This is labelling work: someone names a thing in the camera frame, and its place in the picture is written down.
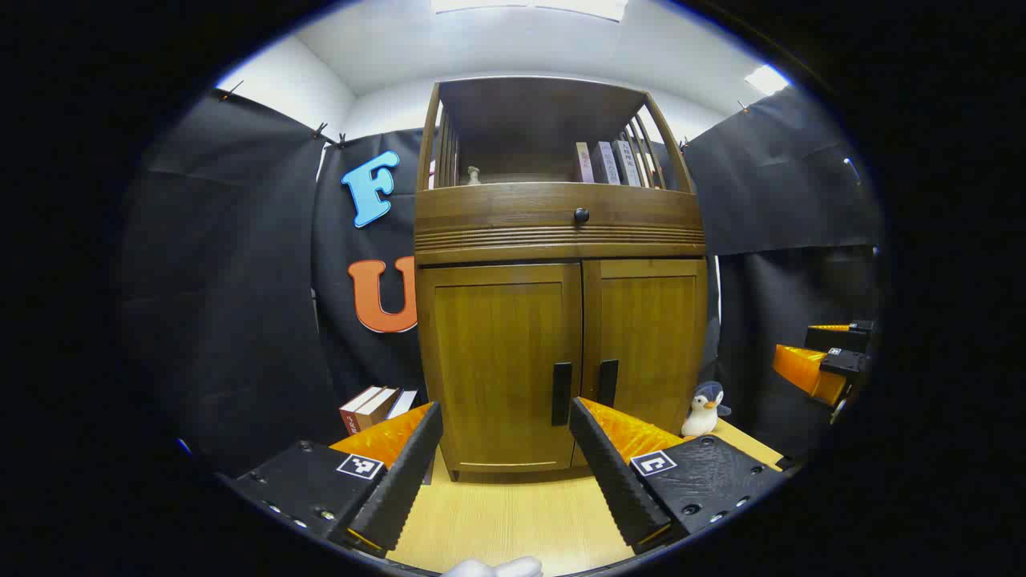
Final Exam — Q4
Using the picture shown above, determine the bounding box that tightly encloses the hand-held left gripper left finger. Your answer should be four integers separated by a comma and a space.
228, 401, 444, 558

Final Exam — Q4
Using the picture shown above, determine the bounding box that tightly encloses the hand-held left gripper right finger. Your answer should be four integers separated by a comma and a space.
569, 396, 790, 554

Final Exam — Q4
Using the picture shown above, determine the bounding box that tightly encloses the wooden cabinet door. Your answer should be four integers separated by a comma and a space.
581, 257, 709, 438
418, 263, 584, 475

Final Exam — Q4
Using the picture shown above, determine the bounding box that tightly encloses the wooden double-door shoe cabinet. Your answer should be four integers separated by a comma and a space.
413, 76, 710, 483

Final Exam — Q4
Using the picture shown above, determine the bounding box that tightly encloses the red book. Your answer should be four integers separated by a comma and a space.
339, 386, 384, 436

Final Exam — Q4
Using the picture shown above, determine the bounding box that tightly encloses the penguin plush toy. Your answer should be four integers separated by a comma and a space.
681, 381, 733, 438

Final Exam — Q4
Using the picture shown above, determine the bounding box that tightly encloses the small ceiling light panel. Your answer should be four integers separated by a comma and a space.
744, 64, 791, 96

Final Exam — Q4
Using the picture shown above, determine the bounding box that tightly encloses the white book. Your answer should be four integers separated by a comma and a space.
613, 140, 643, 188

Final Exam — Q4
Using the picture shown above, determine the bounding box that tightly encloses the large ceiling light panel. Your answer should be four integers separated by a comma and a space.
431, 0, 628, 22

